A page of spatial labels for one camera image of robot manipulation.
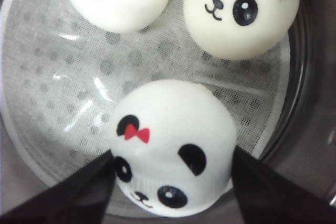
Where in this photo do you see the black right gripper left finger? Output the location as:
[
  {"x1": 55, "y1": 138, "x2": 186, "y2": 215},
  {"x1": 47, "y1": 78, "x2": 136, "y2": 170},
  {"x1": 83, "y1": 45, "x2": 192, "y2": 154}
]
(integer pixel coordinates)
[{"x1": 1, "y1": 151, "x2": 115, "y2": 223}]

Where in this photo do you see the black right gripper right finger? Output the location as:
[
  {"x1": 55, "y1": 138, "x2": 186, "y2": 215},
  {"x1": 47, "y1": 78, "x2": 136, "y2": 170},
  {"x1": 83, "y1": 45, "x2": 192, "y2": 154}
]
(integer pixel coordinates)
[{"x1": 232, "y1": 146, "x2": 335, "y2": 223}]

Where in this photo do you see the panda bun with red bow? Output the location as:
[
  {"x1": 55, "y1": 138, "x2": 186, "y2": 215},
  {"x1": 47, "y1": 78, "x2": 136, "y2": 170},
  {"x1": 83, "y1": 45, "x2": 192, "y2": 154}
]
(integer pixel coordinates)
[{"x1": 109, "y1": 80, "x2": 237, "y2": 217}]

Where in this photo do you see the white steamer cloth liner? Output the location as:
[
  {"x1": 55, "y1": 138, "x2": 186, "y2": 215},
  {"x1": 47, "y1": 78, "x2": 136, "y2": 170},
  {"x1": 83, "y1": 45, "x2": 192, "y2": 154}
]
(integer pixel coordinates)
[{"x1": 1, "y1": 0, "x2": 290, "y2": 186}]

